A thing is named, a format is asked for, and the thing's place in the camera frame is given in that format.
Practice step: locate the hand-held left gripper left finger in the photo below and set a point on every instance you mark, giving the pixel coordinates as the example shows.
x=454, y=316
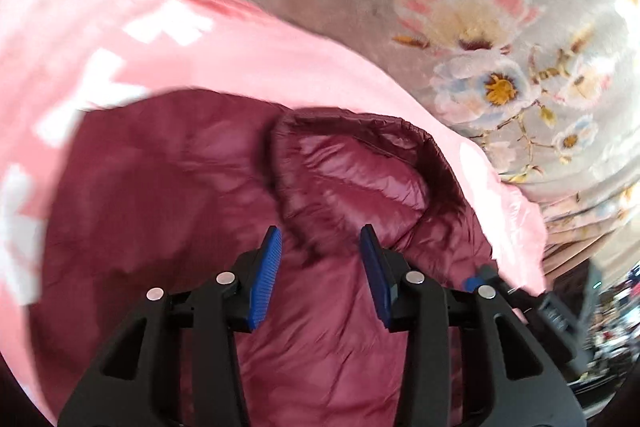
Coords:
x=265, y=277

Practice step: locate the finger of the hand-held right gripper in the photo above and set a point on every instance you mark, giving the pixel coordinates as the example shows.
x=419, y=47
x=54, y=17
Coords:
x=475, y=282

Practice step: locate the pink blanket with white print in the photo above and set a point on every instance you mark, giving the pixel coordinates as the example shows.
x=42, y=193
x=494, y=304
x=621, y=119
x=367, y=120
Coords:
x=250, y=57

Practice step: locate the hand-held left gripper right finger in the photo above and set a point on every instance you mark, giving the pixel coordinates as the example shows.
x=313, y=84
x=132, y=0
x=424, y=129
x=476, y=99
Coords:
x=374, y=277

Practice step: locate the maroon puffer jacket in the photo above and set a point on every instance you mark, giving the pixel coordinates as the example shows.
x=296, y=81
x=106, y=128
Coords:
x=150, y=207

